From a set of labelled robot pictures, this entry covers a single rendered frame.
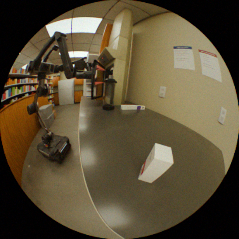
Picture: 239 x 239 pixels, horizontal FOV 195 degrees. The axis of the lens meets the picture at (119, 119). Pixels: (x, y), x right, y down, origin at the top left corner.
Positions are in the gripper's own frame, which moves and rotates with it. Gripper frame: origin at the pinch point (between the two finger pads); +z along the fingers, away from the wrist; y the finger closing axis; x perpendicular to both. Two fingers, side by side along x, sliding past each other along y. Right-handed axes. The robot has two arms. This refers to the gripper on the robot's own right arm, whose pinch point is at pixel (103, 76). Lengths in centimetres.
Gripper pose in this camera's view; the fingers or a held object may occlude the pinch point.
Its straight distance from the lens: 56.4
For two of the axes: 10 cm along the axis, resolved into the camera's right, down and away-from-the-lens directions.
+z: 8.7, -1.1, 4.8
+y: 1.0, -9.1, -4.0
